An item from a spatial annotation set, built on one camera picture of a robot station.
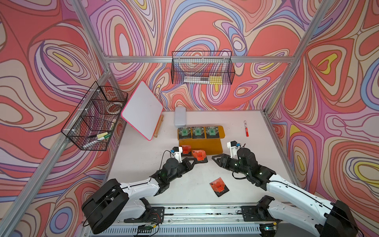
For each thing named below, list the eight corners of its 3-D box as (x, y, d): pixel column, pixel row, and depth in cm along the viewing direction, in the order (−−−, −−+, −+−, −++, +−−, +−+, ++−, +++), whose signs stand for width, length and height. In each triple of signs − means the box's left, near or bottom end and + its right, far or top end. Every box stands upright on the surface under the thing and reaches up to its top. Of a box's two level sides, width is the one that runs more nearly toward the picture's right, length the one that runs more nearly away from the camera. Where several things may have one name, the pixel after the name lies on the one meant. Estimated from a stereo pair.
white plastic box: (173, 127, 112) (173, 125, 110) (175, 108, 125) (175, 106, 124) (186, 127, 112) (186, 125, 110) (186, 108, 125) (186, 106, 124)
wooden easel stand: (155, 138, 106) (154, 133, 102) (162, 119, 118) (161, 114, 113) (157, 138, 106) (156, 133, 101) (164, 119, 118) (163, 114, 113)
